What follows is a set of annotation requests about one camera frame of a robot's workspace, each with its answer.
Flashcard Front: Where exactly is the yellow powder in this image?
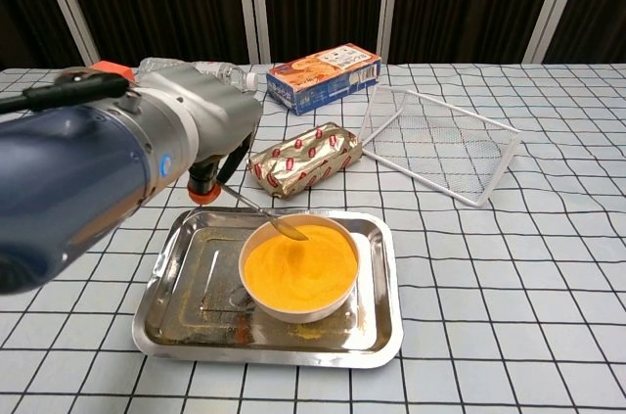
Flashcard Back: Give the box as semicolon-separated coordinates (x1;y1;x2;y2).
244;223;359;313

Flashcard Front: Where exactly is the clear plastic water bottle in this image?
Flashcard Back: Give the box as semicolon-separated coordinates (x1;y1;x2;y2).
138;57;259;92

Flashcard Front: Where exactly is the blue checkered tablecloth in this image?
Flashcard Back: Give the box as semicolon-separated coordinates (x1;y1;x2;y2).
0;63;626;414

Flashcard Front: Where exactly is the white bowl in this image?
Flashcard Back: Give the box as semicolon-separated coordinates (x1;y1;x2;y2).
238;213;362;325

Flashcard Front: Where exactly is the gold foil snack package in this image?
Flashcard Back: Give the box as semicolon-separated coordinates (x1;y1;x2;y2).
246;121;364;200

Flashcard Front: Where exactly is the metal spoon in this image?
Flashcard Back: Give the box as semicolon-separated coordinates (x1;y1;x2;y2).
217;182;310;243

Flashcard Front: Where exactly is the orange foam cube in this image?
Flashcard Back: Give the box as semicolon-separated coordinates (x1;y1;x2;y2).
92;60;134;80

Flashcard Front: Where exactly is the blue orange biscuit box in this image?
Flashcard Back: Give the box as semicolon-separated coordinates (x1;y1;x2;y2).
266;43;383;116

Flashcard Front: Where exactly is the rectangular steel tray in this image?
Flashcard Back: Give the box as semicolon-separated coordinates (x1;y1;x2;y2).
132;207;404;369

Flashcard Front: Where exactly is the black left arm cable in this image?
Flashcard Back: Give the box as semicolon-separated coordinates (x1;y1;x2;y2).
0;74;131;115

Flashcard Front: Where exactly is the clear plastic container lid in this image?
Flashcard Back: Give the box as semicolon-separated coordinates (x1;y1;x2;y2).
360;85;521;209

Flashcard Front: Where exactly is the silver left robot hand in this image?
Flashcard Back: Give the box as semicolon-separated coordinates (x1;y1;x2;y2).
188;66;264;206

